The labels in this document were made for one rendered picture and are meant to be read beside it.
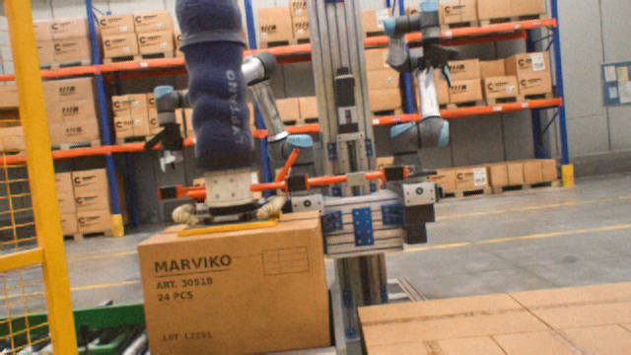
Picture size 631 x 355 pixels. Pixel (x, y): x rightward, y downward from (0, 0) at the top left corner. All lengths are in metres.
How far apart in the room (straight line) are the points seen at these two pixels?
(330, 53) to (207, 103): 0.96
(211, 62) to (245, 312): 0.85
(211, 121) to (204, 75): 0.16
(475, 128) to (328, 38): 8.57
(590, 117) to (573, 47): 1.48
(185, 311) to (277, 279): 0.32
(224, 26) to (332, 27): 0.88
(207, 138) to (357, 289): 1.15
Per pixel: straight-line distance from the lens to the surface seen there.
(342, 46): 2.55
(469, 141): 10.91
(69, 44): 9.82
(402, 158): 2.36
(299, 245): 1.63
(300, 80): 10.35
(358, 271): 2.51
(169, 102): 2.15
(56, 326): 1.59
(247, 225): 1.71
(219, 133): 1.75
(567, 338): 1.79
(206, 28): 1.80
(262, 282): 1.67
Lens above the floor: 1.21
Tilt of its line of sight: 3 degrees down
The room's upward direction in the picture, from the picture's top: 6 degrees counter-clockwise
